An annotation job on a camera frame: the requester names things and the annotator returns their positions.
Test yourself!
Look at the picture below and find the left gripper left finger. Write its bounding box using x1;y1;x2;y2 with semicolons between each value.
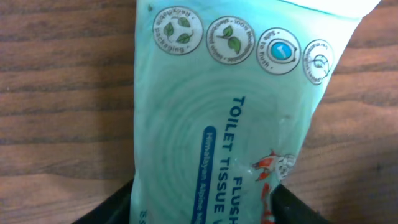
72;180;133;224

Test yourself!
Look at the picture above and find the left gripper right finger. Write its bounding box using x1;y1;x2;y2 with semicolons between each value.
271;184;331;224

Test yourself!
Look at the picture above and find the teal toilet tissue pack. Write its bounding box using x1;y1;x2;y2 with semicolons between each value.
129;0;378;224

